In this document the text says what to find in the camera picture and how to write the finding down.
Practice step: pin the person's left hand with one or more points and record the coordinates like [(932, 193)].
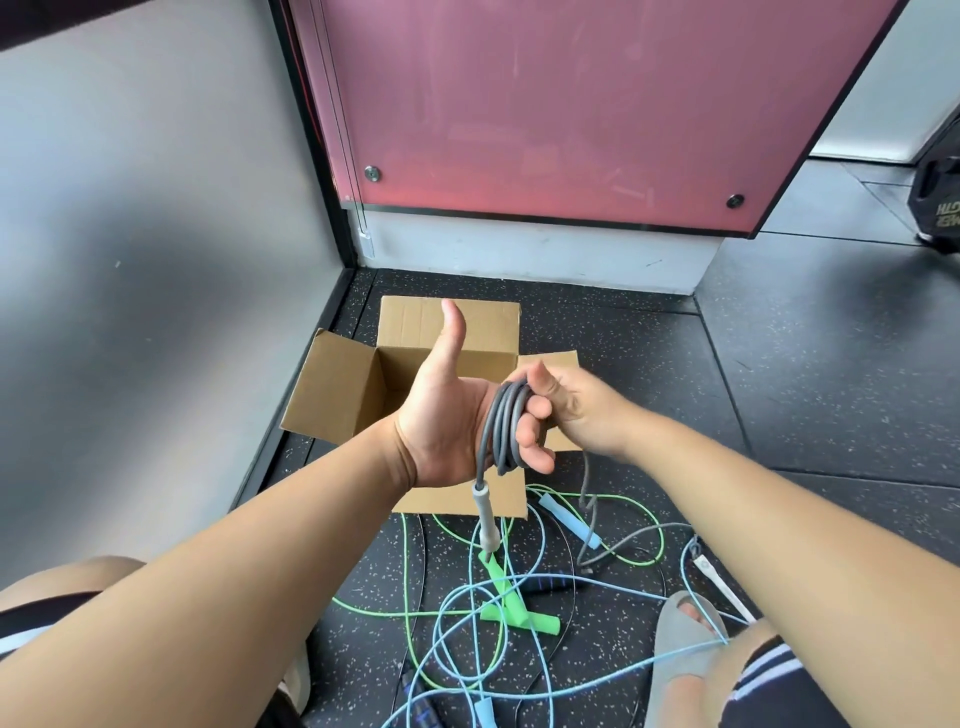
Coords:
[(442, 427)]

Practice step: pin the person's right hand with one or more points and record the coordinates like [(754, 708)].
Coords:
[(592, 412)]

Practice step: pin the brown cardboard box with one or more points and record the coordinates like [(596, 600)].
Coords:
[(337, 390)]

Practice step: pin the person's left forearm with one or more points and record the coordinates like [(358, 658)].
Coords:
[(225, 570)]

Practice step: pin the person's right forearm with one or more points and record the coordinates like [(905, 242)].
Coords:
[(810, 570)]

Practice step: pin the grey right slipper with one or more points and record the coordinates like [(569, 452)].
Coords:
[(675, 652)]

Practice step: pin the dark panel bolt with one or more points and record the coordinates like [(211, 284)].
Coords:
[(736, 201)]

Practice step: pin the silver panel bolt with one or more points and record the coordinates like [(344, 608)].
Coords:
[(372, 173)]

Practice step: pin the pink glass panel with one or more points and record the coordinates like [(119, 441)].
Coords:
[(600, 112)]

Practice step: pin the black white-striped shorts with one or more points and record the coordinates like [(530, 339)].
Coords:
[(780, 690)]

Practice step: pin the black gym equipment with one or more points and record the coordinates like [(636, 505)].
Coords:
[(937, 195)]

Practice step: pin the black wall edge trim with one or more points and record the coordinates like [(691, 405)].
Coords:
[(316, 150)]

